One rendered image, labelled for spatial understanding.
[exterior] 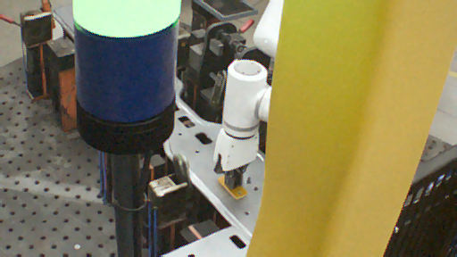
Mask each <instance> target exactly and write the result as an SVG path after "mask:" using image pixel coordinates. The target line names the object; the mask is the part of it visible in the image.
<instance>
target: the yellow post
mask: <svg viewBox="0 0 457 257"><path fill-rule="evenodd" d="M456 46H457V0H284V2H283V6H282V12H281V17H280V27H279V33H278V42H277V48H276V58H275V64H274V70H273V76H272V82H271V89H270V109H269V118H268V128H267V141H266V156H265V171H264V183H263V190H262V201H261V205H260V210H259V214H258V217H257V221H256V223H255V227H254V230H253V234H252V237H251V240H250V243H249V245H248V248H247V251H246V254H245V257H383V255H384V252H385V250H386V246H387V243H388V240H389V238H390V236H391V234H392V232H393V230H394V227H395V224H396V222H397V220H398V217H399V213H400V211H401V209H402V207H403V203H404V201H405V198H406V196H407V193H408V190H409V188H410V185H411V183H412V180H413V177H414V173H415V171H416V169H417V167H418V165H419V161H420V157H421V155H422V153H423V150H424V146H425V144H426V141H427V139H428V133H429V131H430V129H431V125H432V122H433V120H434V118H435V114H436V110H437V106H438V104H439V102H440V98H441V95H442V94H443V89H444V87H445V82H446V80H447V75H448V73H449V71H450V67H451V65H452V60H453V57H454V53H455V51H456Z"/></svg>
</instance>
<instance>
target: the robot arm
mask: <svg viewBox="0 0 457 257"><path fill-rule="evenodd" d="M283 2H284V0H270V2H269V3H268V5H267V9H266V11H265V13H264V15H263V16H262V18H261V20H260V21H259V25H258V27H257V29H256V30H255V32H254V35H253V43H254V45H255V46H256V47H257V48H258V49H260V50H261V51H262V52H263V53H264V54H266V55H267V56H269V57H271V58H272V59H273V60H275V58H276V48H277V42H278V33H279V27H280V17H281V12H282V6H283ZM266 79H267V72H266V68H265V67H263V66H262V65H260V64H259V63H257V62H252V61H247V60H243V61H237V62H234V63H232V64H231V65H229V67H228V76H227V84H226V92H225V99H224V107H223V115H222V123H221V126H222V129H221V131H220V133H219V136H218V140H217V142H216V146H215V151H214V157H213V160H214V161H215V162H217V164H216V166H215V168H214V170H213V171H215V172H216V173H217V174H222V173H223V174H224V175H225V176H224V185H226V186H228V187H229V188H230V189H233V188H234V185H235V181H236V182H237V184H238V185H239V186H241V185H242V180H243V173H244V172H246V168H247V167H248V166H249V164H250V163H251V162H252V161H253V160H254V159H255V158H256V156H257V152H258V143H259V135H258V128H259V124H260V120H262V121H265V122H267V123H268V118H269V109H270V89H271V87H270V86H268V84H267V82H266Z"/></svg>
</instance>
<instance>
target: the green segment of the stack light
mask: <svg viewBox="0 0 457 257"><path fill-rule="evenodd" d="M73 12H74V15H73V16H74V19H76V22H77V23H79V25H81V26H82V27H84V28H85V29H87V30H91V31H92V32H95V33H96V34H101V35H106V36H108V37H111V36H114V37H134V36H141V35H145V34H150V33H153V32H155V31H158V30H161V29H165V28H167V27H168V26H170V25H171V24H172V22H174V21H175V20H176V19H177V18H178V16H179V12H180V0H73Z"/></svg>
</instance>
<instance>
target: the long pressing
mask: <svg viewBox="0 0 457 257"><path fill-rule="evenodd" d="M51 12H52V14H53V16H54V18H55V19H56V21H57V22H58V23H59V24H60V25H61V26H62V28H63V29H65V31H66V33H68V34H69V36H70V37H72V39H73V40H74V32H73V30H74V22H73V18H74V16H73V15H74V12H73V4H68V5H65V6H60V7H56V8H54V9H53V10H52V11H51ZM183 89H184V85H183V83H182V82H181V81H180V80H179V79H178V78H177V77H176V82H175V92H176V106H177V107H178V109H179V110H177V111H176V112H175V128H174V130H173V133H172V135H171V136H170V138H169V139H167V140H166V142H165V143H164V144H163V145H164V150H165V153H166V154H167V157H168V158H169V159H170V160H171V162H172V163H173V164H174V162H173V159H172V156H173V155H175V154H179V153H183V154H184V155H185V156H186V158H187V159H188V161H189V164H190V169H189V170H190V176H191V180H192V184H193V185H194V186H195V188H196V189H197V190H198V191H199V193H200V194H201V195H203V196H204V197H205V198H206V199H207V200H208V202H209V203H210V205H212V206H213V207H214V208H215V209H216V210H217V212H218V213H219V214H220V215H222V216H223V217H224V219H225V220H226V222H227V223H229V224H230V225H231V226H235V227H237V229H238V230H239V231H241V232H242V233H243V234H244V236H245V237H247V239H248V240H249V241H250V240H251V237H252V234H253V230H254V227H255V223H256V221H257V217H258V214H259V210H260V205H261V201H262V190H263V183H264V171H265V156H266V155H265V154H264V153H263V152H262V151H261V150H260V149H259V148H258V152H257V156H256V158H255V159H254V160H253V161H252V162H251V163H250V164H249V166H248V167H247V168H246V172H244V173H243V180H242V185H241V186H242V187H243V188H244V189H245V190H246V191H247V192H248V195H244V196H241V197H239V198H236V197H235V196H233V195H232V194H231V193H230V192H229V191H228V190H227V189H226V188H225V187H224V186H223V185H222V184H221V183H220V182H219V181H218V178H220V177H222V176H224V174H223V173H222V174H217V173H216V172H215V171H213V170H214V168H215V166H216V164H217V162H215V161H214V160H213V157H214V148H215V144H216V141H217V140H218V136H219V133H220V131H221V129H222V126H221V124H215V123H210V122H207V121H205V120H203V119H201V118H200V117H199V116H198V115H197V114H196V113H195V112H194V111H193V110H192V109H191V108H190V107H189V106H188V105H187V104H186V103H185V102H184V101H182V100H181V98H180V96H181V95H182V93H183ZM181 117H188V118H189V119H190V121H191V122H192V123H193V124H195V125H194V126H193V127H190V128H187V127H186V126H185V125H184V124H182V123H181V122H180V121H179V120H178V118H181ZM179 134H182V135H181V136H179ZM200 134H205V135H206V136H207V137H208V138H209V139H210V140H211V141H212V142H211V143H210V144H207V145H204V144H203V143H202V142H201V141H200V140H198V139H197V138H196V137H195V136H197V135H200ZM196 151H198V152H199V153H196ZM248 177H251V184H247V183H246V181H247V179H248ZM254 187H257V188H258V190H257V191H254V190H253V188H254ZM246 212H249V213H250V214H249V215H246V214H245V213H246Z"/></svg>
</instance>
